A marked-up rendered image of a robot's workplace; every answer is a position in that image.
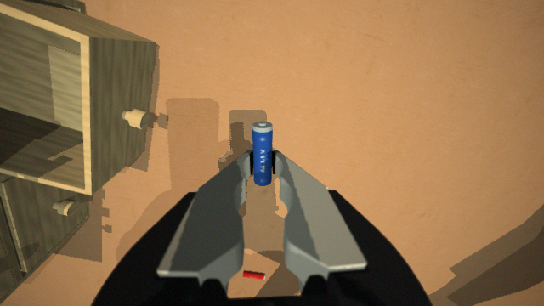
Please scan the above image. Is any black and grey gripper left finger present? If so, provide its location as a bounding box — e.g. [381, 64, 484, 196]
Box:
[91, 150, 253, 306]

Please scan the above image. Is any brown wooden chest of drawers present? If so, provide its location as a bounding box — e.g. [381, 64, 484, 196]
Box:
[0, 0, 90, 304]

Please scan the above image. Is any red battery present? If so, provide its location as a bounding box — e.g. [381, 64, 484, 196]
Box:
[243, 271, 265, 280]

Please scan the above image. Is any blue aa battery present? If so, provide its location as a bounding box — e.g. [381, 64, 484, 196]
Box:
[252, 122, 273, 186]

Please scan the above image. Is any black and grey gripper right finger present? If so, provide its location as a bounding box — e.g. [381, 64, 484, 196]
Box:
[272, 150, 433, 306]

